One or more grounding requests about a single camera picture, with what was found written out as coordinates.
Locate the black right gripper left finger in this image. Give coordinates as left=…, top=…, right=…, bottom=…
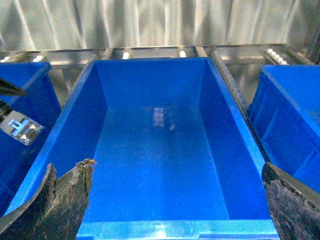
left=0, top=158, right=96, bottom=240

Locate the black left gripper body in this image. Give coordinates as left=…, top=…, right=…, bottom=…
left=0, top=101, right=45, bottom=146

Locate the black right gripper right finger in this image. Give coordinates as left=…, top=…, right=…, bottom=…
left=261, top=161, right=320, bottom=240

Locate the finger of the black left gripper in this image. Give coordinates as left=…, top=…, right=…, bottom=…
left=0, top=78, right=27, bottom=97

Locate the blue left plastic bin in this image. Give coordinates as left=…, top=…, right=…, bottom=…
left=0, top=62, right=61, bottom=215

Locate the blue plastic bin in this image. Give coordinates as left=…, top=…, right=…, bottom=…
left=0, top=62, right=61, bottom=215
left=8, top=58, right=278, bottom=240

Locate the blue far right bin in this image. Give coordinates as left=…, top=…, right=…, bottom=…
left=247, top=65, right=320, bottom=192

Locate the blue middle plastic bin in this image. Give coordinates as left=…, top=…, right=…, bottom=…
left=8, top=58, right=278, bottom=240

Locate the metal roller rack frame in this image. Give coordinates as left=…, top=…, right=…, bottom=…
left=0, top=43, right=320, bottom=111

